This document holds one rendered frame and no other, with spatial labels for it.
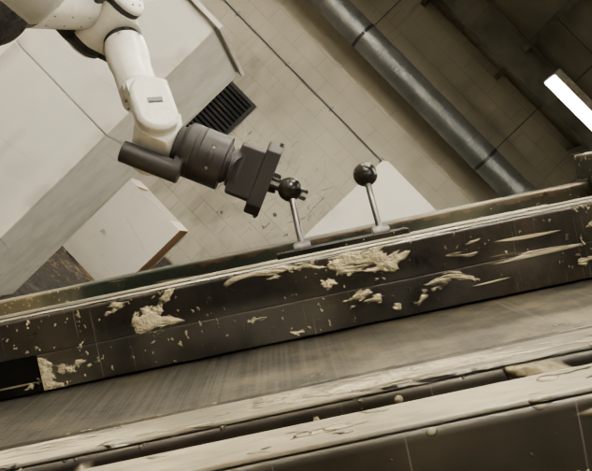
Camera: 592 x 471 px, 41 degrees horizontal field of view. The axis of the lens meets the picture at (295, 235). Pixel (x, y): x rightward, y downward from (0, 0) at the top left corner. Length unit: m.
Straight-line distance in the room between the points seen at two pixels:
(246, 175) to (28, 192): 2.30
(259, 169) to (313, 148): 7.96
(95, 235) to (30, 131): 2.73
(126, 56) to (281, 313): 0.72
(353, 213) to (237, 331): 4.01
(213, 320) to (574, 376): 0.54
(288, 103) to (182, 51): 5.94
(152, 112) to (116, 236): 4.88
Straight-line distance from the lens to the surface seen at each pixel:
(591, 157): 1.47
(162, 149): 1.24
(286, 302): 0.72
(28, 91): 3.52
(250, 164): 1.23
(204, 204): 9.23
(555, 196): 1.47
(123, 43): 1.36
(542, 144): 9.52
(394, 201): 4.73
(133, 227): 6.06
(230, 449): 0.21
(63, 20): 1.32
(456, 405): 0.21
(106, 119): 3.40
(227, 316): 0.72
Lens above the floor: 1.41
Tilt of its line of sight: 1 degrees down
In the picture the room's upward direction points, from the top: 46 degrees clockwise
